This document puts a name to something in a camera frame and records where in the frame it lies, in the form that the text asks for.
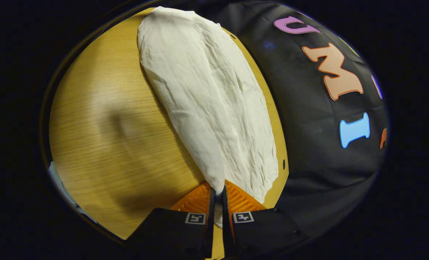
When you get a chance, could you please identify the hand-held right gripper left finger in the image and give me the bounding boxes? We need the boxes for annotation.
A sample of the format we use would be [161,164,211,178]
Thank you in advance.
[126,182,215,260]

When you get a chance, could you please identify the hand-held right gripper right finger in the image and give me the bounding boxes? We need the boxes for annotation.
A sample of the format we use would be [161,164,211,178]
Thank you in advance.
[222,179,305,259]

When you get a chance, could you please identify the white jeans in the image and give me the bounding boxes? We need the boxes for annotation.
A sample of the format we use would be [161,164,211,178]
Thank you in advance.
[137,6,279,229]

